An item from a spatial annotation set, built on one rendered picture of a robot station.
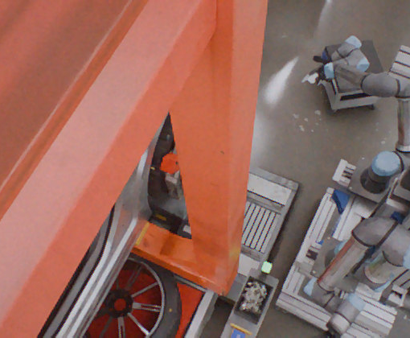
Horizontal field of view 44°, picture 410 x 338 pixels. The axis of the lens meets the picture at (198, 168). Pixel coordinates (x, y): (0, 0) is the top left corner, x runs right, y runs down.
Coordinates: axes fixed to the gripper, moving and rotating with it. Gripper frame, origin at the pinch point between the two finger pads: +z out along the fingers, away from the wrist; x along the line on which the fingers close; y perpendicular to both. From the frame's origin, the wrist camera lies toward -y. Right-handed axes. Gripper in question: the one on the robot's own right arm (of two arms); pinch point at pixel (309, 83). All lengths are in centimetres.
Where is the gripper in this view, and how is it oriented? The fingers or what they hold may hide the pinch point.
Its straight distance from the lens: 298.6
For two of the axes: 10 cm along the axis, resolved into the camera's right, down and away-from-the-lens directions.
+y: 4.0, 8.1, -4.4
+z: -5.6, 5.9, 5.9
